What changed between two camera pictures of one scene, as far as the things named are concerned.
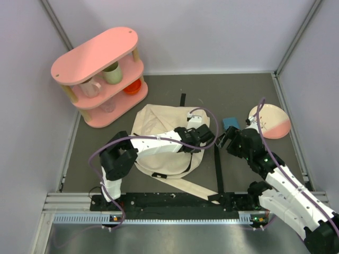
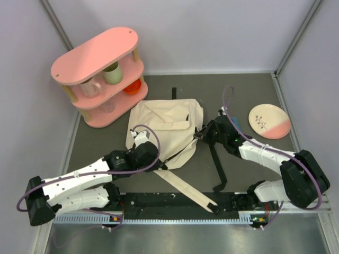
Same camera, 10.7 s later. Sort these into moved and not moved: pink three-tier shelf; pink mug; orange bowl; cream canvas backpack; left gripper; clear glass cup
Moved: cream canvas backpack; left gripper
Not moved: pink mug; orange bowl; pink three-tier shelf; clear glass cup
